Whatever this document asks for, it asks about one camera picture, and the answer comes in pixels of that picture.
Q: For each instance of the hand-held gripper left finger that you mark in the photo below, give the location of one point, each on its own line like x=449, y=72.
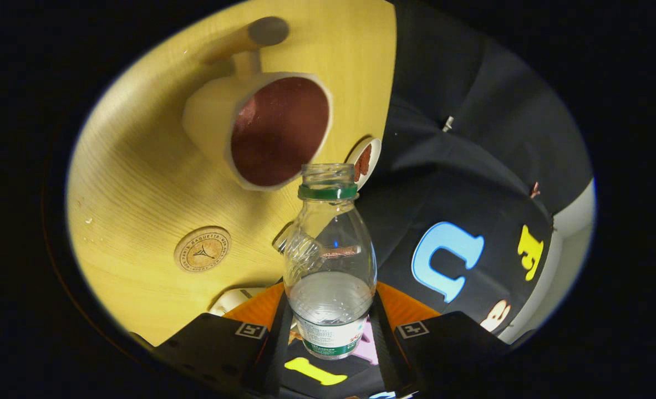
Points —
x=276, y=354

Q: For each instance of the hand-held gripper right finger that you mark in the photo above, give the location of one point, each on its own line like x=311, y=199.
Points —
x=386, y=354

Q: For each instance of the clear plastic bottle green label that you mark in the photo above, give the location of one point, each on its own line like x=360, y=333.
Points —
x=330, y=302

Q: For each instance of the round wooden coaster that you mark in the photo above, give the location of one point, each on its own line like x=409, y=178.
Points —
x=202, y=249

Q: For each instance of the white toaster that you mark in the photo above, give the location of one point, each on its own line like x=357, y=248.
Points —
x=228, y=302

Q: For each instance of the brown sausage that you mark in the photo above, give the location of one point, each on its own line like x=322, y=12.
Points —
x=358, y=170
x=365, y=158

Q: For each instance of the small white round plate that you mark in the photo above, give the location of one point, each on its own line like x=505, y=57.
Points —
x=375, y=152

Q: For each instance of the wooden table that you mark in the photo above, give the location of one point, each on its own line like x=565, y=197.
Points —
x=139, y=183

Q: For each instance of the small red clip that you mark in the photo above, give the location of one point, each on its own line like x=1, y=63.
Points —
x=534, y=190

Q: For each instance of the small metal clip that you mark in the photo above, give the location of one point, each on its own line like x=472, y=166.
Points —
x=448, y=123

